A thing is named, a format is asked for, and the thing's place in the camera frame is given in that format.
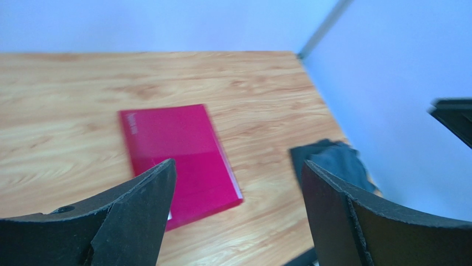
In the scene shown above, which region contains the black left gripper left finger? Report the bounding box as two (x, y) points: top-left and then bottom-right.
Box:
(1, 159), (177, 265)

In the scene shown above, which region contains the right aluminium corner post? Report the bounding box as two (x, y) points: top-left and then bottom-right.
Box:
(297, 0), (353, 61)

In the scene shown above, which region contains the dark blue folded cloth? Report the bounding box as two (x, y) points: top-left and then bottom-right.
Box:
(289, 139), (379, 193)

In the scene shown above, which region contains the red plastic folder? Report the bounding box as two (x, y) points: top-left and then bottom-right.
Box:
(118, 104), (244, 231)

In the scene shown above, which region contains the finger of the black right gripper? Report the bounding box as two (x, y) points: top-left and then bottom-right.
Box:
(428, 98), (471, 148)

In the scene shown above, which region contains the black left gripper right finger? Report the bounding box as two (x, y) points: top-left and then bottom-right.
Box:
(302, 161), (471, 265)

